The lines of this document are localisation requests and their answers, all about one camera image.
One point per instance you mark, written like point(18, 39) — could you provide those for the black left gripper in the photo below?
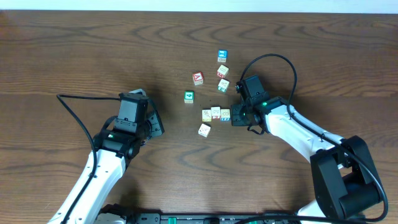
point(156, 125)

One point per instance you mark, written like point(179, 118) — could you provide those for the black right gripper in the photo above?
point(236, 119)

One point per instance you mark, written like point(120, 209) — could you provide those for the red U 8 wooden block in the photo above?
point(225, 115)

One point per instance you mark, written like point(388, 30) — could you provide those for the number 3 wooden block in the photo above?
point(216, 112)

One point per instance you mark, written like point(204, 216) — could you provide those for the letter B wooden block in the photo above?
point(204, 130)

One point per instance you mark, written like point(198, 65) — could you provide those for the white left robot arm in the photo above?
point(102, 171)

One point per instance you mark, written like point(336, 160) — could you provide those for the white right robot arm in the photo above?
point(347, 186)

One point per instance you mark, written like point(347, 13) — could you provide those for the green side wooden block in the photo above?
point(223, 85)

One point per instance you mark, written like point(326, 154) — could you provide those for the red M wooden block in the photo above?
point(222, 72)

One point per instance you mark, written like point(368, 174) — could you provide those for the green 4 wooden block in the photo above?
point(189, 97)

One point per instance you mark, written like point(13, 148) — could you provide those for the red A wooden block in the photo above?
point(198, 78)

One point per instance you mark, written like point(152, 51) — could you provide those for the blue top wooden block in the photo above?
point(222, 56)

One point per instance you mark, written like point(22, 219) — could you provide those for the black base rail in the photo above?
point(118, 214)

